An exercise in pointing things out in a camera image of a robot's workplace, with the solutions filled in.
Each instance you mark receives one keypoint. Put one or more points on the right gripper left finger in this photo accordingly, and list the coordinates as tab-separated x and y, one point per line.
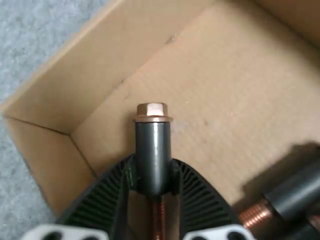
100	200

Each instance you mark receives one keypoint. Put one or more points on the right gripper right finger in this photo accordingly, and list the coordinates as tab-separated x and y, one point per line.
205	200

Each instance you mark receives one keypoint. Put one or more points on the copper bolt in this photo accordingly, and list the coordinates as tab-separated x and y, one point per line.
287	197
152	155

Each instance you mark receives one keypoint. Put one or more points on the cardboard box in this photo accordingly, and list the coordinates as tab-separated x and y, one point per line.
200	87

